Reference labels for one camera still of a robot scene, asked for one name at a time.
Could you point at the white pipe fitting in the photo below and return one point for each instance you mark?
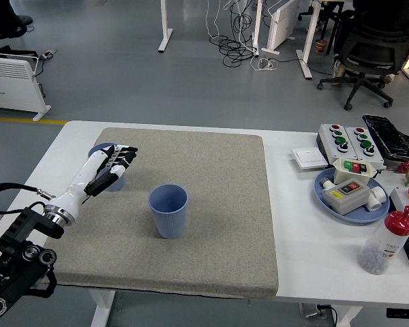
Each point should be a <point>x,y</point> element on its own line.
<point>376,199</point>

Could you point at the white table leg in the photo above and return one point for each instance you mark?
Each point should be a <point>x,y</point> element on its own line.
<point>347,316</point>
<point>102,310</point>

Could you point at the white wall switch plate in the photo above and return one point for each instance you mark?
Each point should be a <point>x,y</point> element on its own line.
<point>308,157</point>

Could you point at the white panel heater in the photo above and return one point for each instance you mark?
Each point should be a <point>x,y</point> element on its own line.
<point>283,24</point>
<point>7,85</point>

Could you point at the white mushroom-button control box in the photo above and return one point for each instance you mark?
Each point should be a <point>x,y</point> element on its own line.
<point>400,201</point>

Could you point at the white plug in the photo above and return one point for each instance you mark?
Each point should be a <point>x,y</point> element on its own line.
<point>326,185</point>

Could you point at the white power strip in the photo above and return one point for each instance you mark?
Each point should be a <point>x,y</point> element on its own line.
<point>263,63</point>

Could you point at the grey-brown mat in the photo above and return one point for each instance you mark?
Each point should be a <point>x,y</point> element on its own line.
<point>191,163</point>

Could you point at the black plastic-wrapped tray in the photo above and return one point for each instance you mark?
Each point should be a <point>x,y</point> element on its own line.
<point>388,136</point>

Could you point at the black table control panel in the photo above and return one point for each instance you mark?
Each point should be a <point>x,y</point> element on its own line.
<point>404,312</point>

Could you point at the grey red-button switch box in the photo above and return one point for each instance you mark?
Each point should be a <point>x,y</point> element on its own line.
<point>347,202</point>

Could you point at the grey floor power strip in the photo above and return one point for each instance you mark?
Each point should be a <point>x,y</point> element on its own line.
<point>47,54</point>

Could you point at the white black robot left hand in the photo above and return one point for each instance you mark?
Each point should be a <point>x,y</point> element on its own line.
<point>82,177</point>

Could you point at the white four-button control box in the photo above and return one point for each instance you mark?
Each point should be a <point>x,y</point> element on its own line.
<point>354,139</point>
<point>330,139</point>

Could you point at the black mesh office chair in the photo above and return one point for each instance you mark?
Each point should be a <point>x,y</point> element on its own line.
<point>371,51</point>

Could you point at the blue plate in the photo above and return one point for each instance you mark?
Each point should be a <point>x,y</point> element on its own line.
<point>361,214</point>

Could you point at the clear bottle with red cap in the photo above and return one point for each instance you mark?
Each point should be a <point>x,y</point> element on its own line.
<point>378,248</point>

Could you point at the blue ribbed cup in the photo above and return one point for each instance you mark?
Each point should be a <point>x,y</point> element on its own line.
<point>117,185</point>
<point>168,221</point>

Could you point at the white green-red switch box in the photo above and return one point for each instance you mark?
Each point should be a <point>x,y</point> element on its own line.
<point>344,175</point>

